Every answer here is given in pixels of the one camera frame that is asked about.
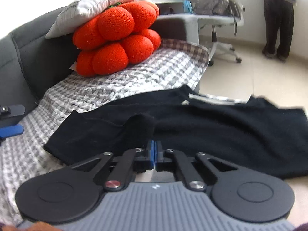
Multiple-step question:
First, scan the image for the black top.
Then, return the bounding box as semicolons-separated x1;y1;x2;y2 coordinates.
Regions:
43;85;308;180

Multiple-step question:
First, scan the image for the grey checked quilt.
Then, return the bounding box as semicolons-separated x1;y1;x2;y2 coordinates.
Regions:
0;38;211;227

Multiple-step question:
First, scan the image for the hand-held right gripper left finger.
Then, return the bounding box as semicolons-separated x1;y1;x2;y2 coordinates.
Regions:
64;140;154;190

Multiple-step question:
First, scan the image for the teal bag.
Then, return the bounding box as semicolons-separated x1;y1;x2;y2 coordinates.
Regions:
182;0;193;13

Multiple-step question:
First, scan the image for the white pillow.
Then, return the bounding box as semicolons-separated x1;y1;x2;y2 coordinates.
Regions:
45;0;148;39

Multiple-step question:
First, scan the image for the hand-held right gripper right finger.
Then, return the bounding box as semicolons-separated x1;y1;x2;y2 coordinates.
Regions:
155;141;240;191

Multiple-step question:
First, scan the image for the grey sofa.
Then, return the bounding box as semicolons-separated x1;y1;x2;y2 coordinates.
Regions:
0;10;200;116

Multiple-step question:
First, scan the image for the grey office chair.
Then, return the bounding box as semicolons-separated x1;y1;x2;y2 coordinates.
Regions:
192;0;246;66

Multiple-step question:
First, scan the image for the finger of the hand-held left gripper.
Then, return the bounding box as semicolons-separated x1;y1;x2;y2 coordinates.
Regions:
0;105;26;119
0;125;24;140

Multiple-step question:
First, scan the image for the orange plush cushion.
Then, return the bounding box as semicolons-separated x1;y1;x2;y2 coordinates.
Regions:
72;1;161;77

